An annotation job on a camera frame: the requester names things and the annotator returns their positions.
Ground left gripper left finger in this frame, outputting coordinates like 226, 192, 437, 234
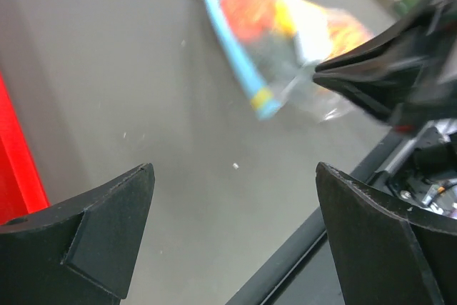
1, 163, 154, 304

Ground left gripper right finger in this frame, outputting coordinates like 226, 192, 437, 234
316, 163, 456, 304

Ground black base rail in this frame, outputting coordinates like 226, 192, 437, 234
224, 119, 457, 305

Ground small orange pumpkin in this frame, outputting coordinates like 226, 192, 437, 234
220, 0, 277, 41

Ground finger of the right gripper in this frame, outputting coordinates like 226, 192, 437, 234
316, 0, 456, 74
313, 65, 428, 123

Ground red plastic bin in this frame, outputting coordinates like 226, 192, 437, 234
1, 82, 50, 224

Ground blue zip top bag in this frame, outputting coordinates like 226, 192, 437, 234
204, 0, 372, 121

